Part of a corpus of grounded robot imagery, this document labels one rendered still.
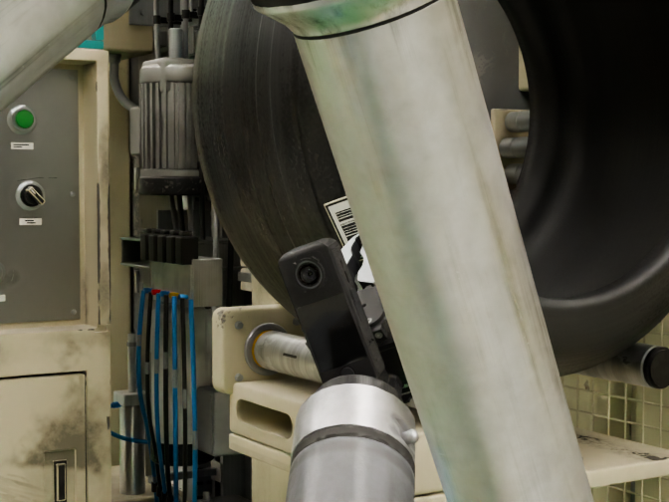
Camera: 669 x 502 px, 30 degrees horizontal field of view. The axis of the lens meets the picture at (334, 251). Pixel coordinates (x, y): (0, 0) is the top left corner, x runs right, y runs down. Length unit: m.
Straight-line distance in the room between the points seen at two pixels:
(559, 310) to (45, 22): 0.71
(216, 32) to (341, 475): 0.54
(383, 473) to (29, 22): 0.40
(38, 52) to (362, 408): 0.38
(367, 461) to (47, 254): 0.93
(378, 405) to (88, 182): 0.90
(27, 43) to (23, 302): 1.11
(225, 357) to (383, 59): 0.85
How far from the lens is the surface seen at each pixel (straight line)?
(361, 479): 0.85
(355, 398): 0.90
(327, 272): 0.93
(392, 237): 0.65
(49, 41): 0.63
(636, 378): 1.35
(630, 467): 1.33
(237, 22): 1.20
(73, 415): 1.69
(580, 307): 1.23
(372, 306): 0.98
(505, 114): 1.82
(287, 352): 1.37
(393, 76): 0.62
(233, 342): 1.43
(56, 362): 1.68
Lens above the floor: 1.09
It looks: 3 degrees down
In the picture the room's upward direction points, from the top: straight up
